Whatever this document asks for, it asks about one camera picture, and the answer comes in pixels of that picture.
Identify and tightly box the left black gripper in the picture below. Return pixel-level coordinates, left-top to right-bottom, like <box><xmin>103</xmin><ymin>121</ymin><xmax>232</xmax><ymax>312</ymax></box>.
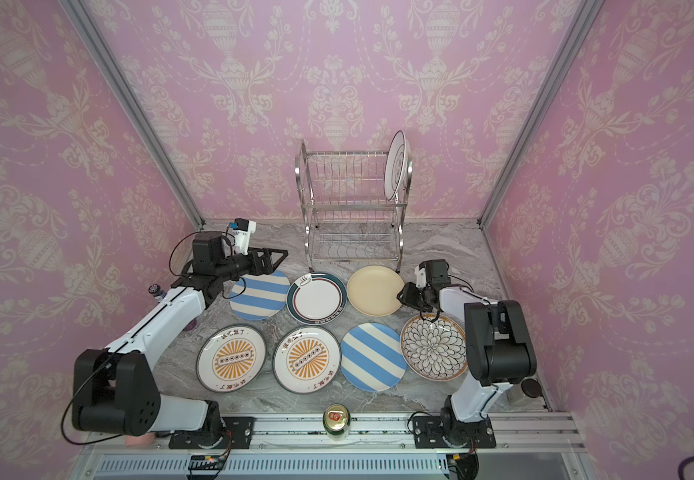
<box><xmin>214</xmin><ymin>247</ymin><xmax>287</xmax><ymax>284</ymax></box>

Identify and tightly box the plain cream plate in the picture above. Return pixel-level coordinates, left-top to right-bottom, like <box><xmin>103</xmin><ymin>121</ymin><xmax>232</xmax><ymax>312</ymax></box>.
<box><xmin>347</xmin><ymin>265</ymin><xmax>405</xmax><ymax>317</ymax></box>

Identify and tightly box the green red rimmed white plate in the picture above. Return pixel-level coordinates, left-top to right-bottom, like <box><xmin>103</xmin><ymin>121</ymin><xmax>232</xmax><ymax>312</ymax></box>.
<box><xmin>286</xmin><ymin>272</ymin><xmax>347</xmax><ymax>326</ymax></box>

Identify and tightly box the white plate dark rim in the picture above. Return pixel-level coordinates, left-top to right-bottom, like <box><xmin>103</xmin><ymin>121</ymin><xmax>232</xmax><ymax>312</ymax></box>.
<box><xmin>384</xmin><ymin>130</ymin><xmax>411</xmax><ymax>203</ymax></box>

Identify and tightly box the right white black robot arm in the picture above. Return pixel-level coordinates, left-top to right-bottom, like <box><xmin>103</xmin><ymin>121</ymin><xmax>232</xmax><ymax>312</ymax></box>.
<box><xmin>397</xmin><ymin>259</ymin><xmax>537</xmax><ymax>448</ymax></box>

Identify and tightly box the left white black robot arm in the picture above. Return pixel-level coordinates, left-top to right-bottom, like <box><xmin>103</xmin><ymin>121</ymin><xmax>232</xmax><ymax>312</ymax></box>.
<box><xmin>60</xmin><ymin>223</ymin><xmax>288</xmax><ymax>448</ymax></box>

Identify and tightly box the blue striped plate rear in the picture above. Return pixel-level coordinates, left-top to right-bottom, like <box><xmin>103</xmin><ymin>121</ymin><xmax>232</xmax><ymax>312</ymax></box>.
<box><xmin>230</xmin><ymin>271</ymin><xmax>290</xmax><ymax>321</ymax></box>

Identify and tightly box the blue striped plate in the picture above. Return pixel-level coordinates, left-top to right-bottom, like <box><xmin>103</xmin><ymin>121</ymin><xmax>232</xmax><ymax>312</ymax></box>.
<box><xmin>340</xmin><ymin>323</ymin><xmax>408</xmax><ymax>393</ymax></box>
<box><xmin>230</xmin><ymin>271</ymin><xmax>290</xmax><ymax>321</ymax></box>

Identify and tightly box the floral pattern plate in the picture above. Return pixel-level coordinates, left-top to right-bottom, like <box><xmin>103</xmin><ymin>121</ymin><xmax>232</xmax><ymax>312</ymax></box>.
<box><xmin>400</xmin><ymin>315</ymin><xmax>467</xmax><ymax>382</ymax></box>

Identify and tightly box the blue striped plate front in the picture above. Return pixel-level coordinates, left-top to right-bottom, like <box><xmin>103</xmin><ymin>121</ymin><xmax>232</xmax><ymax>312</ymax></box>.
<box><xmin>340</xmin><ymin>323</ymin><xmax>408</xmax><ymax>393</ymax></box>

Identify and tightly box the orange sunburst plate right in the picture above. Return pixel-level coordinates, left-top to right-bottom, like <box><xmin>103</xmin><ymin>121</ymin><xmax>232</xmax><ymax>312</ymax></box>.
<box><xmin>272</xmin><ymin>326</ymin><xmax>342</xmax><ymax>395</ymax></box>

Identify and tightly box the orange sunburst plate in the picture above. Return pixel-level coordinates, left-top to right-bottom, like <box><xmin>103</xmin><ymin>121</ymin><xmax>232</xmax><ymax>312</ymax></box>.
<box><xmin>196</xmin><ymin>324</ymin><xmax>267</xmax><ymax>393</ymax></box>
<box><xmin>272</xmin><ymin>326</ymin><xmax>342</xmax><ymax>395</ymax></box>

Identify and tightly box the orange sunburst plate left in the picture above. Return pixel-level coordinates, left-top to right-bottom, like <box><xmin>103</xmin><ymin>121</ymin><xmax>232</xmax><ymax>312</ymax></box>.
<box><xmin>196</xmin><ymin>324</ymin><xmax>267</xmax><ymax>393</ymax></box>

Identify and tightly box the purple bottle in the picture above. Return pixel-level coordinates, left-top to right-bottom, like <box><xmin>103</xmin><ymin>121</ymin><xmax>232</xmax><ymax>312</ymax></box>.
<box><xmin>148</xmin><ymin>284</ymin><xmax>197</xmax><ymax>332</ymax></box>

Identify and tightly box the green gold can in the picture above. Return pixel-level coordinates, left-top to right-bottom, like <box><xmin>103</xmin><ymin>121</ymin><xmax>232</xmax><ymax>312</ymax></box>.
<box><xmin>322</xmin><ymin>403</ymin><xmax>352</xmax><ymax>441</ymax></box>

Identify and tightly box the pink cup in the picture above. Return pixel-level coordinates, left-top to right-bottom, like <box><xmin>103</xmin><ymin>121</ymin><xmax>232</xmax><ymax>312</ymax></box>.
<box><xmin>125</xmin><ymin>432</ymin><xmax>156</xmax><ymax>448</ymax></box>

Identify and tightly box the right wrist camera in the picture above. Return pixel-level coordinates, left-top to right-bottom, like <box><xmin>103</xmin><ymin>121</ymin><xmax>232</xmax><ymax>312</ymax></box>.
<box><xmin>414</xmin><ymin>266</ymin><xmax>428</xmax><ymax>290</ymax></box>

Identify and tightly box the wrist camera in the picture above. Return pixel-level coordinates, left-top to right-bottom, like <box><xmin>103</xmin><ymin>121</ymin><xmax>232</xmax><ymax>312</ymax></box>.
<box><xmin>230</xmin><ymin>218</ymin><xmax>257</xmax><ymax>255</ymax></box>
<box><xmin>414</xmin><ymin>266</ymin><xmax>428</xmax><ymax>290</ymax></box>

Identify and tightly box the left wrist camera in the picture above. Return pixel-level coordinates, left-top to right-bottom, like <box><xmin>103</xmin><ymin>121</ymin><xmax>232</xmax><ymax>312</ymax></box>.
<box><xmin>230</xmin><ymin>218</ymin><xmax>257</xmax><ymax>255</ymax></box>

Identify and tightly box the silver wire dish rack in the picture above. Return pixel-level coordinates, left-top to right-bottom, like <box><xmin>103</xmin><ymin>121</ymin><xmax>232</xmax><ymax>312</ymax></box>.
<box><xmin>294</xmin><ymin>142</ymin><xmax>413</xmax><ymax>271</ymax></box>

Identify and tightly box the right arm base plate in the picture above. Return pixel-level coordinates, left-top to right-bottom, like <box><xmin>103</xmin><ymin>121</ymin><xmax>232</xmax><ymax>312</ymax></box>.
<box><xmin>411</xmin><ymin>415</ymin><xmax>497</xmax><ymax>449</ymax></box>

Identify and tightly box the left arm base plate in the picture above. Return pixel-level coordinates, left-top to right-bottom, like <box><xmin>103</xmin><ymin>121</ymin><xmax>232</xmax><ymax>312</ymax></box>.
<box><xmin>168</xmin><ymin>416</ymin><xmax>255</xmax><ymax>450</ymax></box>

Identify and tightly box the aluminium rail frame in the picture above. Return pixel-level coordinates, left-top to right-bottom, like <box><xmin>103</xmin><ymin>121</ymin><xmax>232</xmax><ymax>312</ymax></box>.
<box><xmin>69</xmin><ymin>412</ymin><xmax>595</xmax><ymax>479</ymax></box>

